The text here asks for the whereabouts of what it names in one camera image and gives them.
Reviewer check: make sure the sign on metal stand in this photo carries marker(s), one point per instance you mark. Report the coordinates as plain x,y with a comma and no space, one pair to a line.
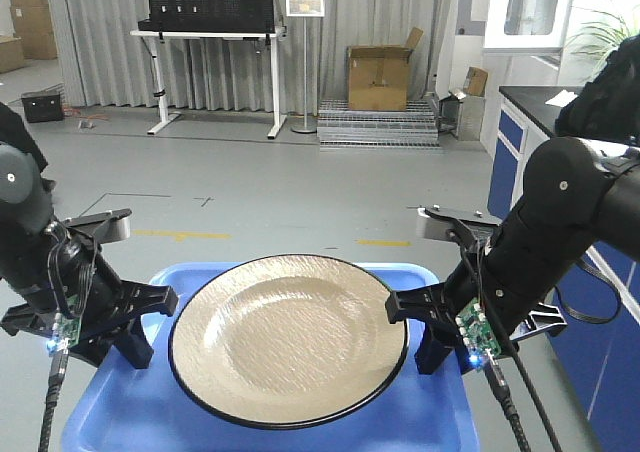
305,9

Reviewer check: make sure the metal grate platform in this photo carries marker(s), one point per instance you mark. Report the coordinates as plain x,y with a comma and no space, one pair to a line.
338,126

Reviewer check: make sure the grey curtain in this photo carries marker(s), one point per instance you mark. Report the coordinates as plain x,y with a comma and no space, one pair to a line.
101,64

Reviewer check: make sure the green right circuit board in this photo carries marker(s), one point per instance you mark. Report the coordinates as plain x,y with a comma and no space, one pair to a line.
477,335

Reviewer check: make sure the green left circuit board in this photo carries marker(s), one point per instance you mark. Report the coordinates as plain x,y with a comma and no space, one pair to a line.
65,333

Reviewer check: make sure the green potted plant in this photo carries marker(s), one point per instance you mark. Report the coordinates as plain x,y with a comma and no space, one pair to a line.
603,26

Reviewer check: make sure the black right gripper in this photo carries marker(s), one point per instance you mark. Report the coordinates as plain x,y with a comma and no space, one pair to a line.
509,276

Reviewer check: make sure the green circuit board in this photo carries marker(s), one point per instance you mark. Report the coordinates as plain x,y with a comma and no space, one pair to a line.
65,333
477,335

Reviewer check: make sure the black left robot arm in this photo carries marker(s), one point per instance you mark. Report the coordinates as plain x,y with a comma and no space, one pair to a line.
27,210

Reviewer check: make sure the metal step box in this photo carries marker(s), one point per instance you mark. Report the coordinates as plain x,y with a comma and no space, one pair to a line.
461,115

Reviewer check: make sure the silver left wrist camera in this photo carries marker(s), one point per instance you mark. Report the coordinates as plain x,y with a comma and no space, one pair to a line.
106,227

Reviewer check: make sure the black pegboard with tools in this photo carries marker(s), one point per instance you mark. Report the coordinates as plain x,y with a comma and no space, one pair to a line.
216,16

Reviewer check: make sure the small cardboard box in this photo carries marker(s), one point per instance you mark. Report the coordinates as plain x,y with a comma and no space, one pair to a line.
475,82

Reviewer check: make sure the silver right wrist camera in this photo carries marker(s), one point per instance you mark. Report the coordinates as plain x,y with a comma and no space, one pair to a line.
440,223

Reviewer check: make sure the large open cardboard box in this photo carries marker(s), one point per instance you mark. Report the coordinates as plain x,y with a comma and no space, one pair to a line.
379,75

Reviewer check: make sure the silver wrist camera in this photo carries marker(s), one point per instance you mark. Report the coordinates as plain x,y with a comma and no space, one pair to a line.
440,223
106,227

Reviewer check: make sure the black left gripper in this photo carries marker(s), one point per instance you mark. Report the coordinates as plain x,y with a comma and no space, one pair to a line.
70,277

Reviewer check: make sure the white glass door cabinet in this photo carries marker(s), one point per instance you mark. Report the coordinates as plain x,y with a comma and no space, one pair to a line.
529,27

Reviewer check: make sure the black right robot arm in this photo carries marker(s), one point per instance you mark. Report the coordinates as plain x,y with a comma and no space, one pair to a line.
579,187

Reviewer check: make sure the beige plate with black rim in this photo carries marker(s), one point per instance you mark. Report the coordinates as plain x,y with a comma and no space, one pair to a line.
287,342

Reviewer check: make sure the black box on floor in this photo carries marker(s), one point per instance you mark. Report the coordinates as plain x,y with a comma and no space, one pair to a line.
42,106

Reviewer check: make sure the stacked cardboard boxes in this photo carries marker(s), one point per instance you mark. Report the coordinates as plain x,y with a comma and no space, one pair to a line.
33,26

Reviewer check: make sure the white standing desk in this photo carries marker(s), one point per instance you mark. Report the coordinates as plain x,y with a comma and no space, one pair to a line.
210,52

